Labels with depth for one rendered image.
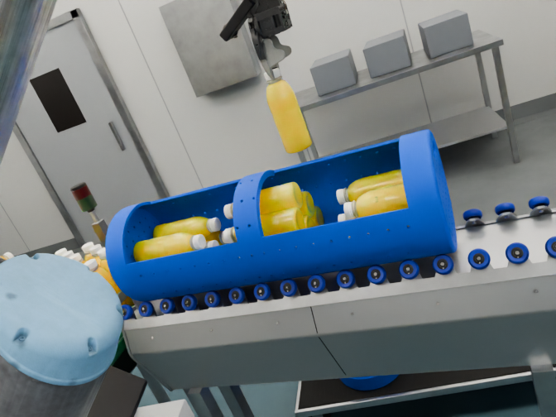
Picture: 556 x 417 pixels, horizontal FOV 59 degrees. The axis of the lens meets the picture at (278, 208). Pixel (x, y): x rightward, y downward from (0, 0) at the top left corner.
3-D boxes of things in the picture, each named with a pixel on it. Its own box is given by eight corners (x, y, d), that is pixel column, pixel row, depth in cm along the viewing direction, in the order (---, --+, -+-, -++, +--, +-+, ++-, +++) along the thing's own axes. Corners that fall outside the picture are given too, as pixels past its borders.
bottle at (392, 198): (440, 213, 108) (359, 227, 115) (435, 183, 110) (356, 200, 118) (435, 203, 102) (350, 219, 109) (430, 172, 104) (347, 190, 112)
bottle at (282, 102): (314, 139, 127) (290, 69, 120) (309, 149, 121) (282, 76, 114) (290, 146, 130) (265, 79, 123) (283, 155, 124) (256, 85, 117)
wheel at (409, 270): (416, 257, 109) (418, 258, 111) (396, 261, 111) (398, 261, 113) (419, 277, 108) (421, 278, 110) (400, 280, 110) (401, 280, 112)
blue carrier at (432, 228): (460, 276, 103) (428, 150, 94) (133, 322, 137) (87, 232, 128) (456, 218, 127) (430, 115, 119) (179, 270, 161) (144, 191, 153)
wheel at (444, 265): (451, 251, 107) (452, 252, 108) (429, 255, 108) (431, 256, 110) (455, 272, 105) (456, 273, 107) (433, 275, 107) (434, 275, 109)
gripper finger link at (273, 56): (288, 75, 112) (278, 34, 110) (264, 81, 114) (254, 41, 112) (292, 74, 115) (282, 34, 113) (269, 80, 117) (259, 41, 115)
